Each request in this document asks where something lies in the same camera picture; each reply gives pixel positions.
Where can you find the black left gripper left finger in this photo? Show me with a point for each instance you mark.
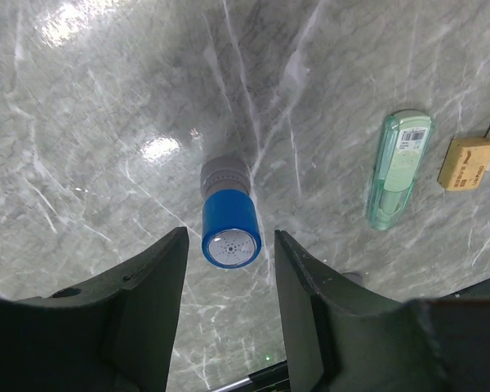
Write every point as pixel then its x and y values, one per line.
pixel 112 332

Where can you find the blue glue stick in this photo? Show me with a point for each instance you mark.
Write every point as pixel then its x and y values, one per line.
pixel 231 236

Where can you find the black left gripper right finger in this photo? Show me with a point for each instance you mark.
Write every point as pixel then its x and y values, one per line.
pixel 340 336

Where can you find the tan eraser block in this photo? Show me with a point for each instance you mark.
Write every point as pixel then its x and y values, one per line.
pixel 465 163

